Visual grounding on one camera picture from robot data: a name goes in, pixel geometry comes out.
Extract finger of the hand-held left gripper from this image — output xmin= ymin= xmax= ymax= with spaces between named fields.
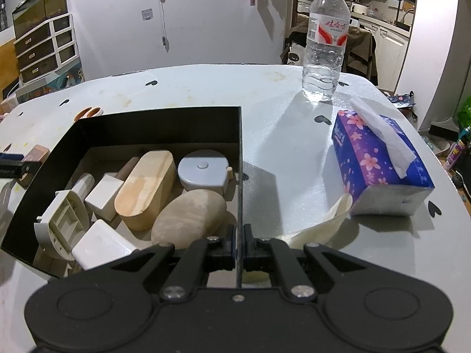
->
xmin=0 ymin=152 xmax=32 ymax=188

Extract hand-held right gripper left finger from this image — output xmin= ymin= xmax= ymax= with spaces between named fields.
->
xmin=110 ymin=224 xmax=238 ymax=300

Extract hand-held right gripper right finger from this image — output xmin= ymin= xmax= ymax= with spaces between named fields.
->
xmin=243 ymin=224 xmax=369 ymax=298

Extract brown square wooden block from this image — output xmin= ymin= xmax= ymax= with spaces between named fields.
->
xmin=16 ymin=145 xmax=50 ymax=188

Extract oval stone-coloured wooden block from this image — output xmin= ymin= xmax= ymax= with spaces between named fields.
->
xmin=151 ymin=189 xmax=228 ymax=251

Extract small white plastic cylinder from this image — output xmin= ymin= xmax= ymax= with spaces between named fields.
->
xmin=72 ymin=173 xmax=95 ymax=201

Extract beige plastic soap dish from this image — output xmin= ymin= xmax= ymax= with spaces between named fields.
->
xmin=34 ymin=189 xmax=91 ymax=260

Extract white block with wooden handle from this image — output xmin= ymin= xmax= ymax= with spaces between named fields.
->
xmin=84 ymin=156 xmax=140 ymax=222

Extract oblong light wooden block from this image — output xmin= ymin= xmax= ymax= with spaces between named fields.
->
xmin=114 ymin=149 xmax=176 ymax=232

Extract plain white rectangular block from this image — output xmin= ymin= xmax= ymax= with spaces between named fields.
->
xmin=72 ymin=219 xmax=140 ymax=271

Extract black cardboard box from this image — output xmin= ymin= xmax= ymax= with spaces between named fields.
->
xmin=0 ymin=106 xmax=244 ymax=289

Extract red and white scissors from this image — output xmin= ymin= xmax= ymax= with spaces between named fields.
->
xmin=74 ymin=106 xmax=104 ymax=122

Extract white drawer cabinet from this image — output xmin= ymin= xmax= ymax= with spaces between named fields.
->
xmin=14 ymin=12 xmax=79 ymax=83

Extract purple floral tissue box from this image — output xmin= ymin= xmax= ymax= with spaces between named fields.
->
xmin=331 ymin=95 xmax=435 ymax=217

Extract glass fish tank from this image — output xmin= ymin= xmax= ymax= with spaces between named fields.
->
xmin=12 ymin=0 xmax=69 ymax=39

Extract clear plastic water bottle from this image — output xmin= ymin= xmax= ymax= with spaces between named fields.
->
xmin=302 ymin=0 xmax=351 ymax=102

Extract blue snack packet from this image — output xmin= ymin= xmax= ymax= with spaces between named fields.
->
xmin=386 ymin=92 xmax=418 ymax=118

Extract chair with brown jacket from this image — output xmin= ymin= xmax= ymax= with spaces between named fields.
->
xmin=281 ymin=15 xmax=378 ymax=85

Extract colourful spray can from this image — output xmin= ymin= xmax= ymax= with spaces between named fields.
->
xmin=445 ymin=125 xmax=471 ymax=170

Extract green plastic bag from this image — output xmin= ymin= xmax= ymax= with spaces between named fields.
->
xmin=456 ymin=97 xmax=471 ymax=126

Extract hanging cable with plug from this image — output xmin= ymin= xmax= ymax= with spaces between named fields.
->
xmin=157 ymin=0 xmax=170 ymax=50

